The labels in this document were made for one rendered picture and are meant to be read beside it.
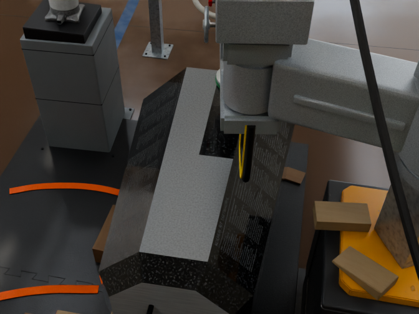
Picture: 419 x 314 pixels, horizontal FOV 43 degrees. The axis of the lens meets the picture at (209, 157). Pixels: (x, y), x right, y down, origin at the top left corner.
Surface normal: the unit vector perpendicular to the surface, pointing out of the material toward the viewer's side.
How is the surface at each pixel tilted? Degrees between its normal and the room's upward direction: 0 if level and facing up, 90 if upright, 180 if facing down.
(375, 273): 11
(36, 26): 3
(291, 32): 90
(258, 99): 90
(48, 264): 0
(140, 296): 90
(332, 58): 0
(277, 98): 90
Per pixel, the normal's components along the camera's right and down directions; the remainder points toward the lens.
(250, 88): -0.15, 0.70
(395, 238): -0.94, 0.22
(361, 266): -0.11, -0.80
